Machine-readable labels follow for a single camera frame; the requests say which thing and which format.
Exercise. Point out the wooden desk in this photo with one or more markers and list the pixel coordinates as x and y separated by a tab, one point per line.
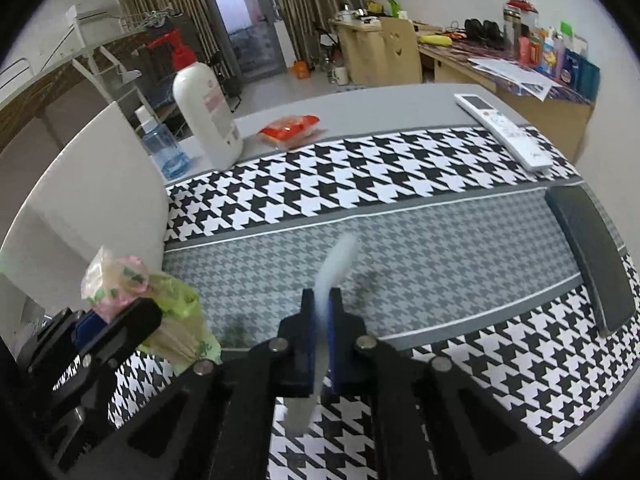
563	116

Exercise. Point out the floral tissue packet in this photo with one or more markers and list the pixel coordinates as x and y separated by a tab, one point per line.
174	324

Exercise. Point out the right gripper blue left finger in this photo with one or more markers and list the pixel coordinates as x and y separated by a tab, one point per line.
307	339

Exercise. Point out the white lotion pump bottle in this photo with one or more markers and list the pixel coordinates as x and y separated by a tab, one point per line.
202	103

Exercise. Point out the white foam strip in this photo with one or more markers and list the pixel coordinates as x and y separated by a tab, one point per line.
334	268

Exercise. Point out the white styrofoam box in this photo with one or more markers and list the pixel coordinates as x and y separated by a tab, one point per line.
102	190

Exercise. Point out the red snack packet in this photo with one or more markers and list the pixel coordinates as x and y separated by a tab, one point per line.
290	132

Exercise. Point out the glass balcony door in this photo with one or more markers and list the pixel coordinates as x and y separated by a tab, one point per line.
253	37

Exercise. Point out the houndstooth table mat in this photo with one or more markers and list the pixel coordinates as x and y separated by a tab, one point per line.
459	256

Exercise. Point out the wooden smiley chair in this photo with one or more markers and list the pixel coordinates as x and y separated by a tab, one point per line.
402	56

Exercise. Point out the orange floor bottle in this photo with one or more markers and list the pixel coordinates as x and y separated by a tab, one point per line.
301	70

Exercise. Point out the black folding chair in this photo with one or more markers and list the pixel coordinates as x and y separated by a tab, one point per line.
230	85

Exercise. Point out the blue spray bottle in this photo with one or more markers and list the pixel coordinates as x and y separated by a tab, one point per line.
170	159

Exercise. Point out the metal bunk bed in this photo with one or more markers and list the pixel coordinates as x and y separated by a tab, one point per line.
118	55

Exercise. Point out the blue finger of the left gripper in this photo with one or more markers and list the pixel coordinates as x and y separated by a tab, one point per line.
86	328
123	335

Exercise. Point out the black smartphone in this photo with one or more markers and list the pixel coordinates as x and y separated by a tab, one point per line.
596	255

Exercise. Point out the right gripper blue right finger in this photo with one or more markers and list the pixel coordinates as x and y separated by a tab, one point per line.
336	316

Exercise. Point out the white remote control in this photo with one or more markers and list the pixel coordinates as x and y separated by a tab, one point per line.
515	139

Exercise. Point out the white papers on desk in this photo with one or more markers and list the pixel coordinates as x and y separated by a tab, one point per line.
530	81

